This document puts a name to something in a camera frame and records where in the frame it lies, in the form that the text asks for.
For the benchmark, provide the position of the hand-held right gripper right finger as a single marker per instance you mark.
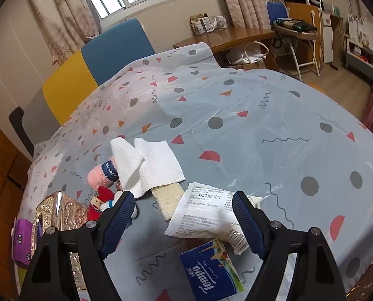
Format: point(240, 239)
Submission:
point(247, 222)

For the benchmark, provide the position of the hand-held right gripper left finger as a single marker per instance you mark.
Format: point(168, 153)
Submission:
point(120, 219)

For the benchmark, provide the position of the beige gauze roll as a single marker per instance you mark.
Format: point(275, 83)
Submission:
point(167, 197)

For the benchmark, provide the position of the silver embossed metal box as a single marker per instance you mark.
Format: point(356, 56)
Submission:
point(67, 207)

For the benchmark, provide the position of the red santa plush doll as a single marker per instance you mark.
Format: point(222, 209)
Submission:
point(103, 194)

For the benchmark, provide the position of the white printed plastic packet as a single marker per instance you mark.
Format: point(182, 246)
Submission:
point(205, 213)

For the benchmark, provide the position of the pink roll with blue label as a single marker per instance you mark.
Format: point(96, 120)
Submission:
point(95, 177)

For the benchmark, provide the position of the white paper towel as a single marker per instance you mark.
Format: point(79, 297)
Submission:
point(127, 163)

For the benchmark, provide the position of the blue tissue pack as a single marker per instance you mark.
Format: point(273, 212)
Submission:
point(205, 269)

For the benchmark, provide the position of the white waffle cloth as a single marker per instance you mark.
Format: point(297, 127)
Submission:
point(158, 163)

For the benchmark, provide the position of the patterned light blue tablecloth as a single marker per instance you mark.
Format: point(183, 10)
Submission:
point(236, 138)

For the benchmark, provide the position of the purple tissue pack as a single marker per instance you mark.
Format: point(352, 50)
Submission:
point(22, 241)

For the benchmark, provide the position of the brown wooden wardrobe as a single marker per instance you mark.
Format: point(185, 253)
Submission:
point(1, 163)

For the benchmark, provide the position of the white tote bag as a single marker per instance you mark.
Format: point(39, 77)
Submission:
point(249, 56)

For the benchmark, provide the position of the wooden desk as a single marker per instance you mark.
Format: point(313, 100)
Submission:
point(236, 36)

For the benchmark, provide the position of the grey low shelf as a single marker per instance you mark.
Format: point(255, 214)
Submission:
point(352, 59)

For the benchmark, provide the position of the white small cabinet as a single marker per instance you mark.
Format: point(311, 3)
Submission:
point(327, 37)

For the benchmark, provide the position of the green black power tool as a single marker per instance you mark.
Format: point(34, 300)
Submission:
point(292, 25)

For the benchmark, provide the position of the boxes on wooden desk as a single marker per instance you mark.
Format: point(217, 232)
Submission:
point(205, 23)

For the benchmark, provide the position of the patterned beige curtain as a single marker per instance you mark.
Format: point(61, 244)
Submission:
point(246, 0)
point(58, 15)

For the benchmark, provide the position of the blue folding chair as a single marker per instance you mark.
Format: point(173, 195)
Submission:
point(277, 9)

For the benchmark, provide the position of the wooden cabinet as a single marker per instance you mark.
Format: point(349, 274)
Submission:
point(302, 9)

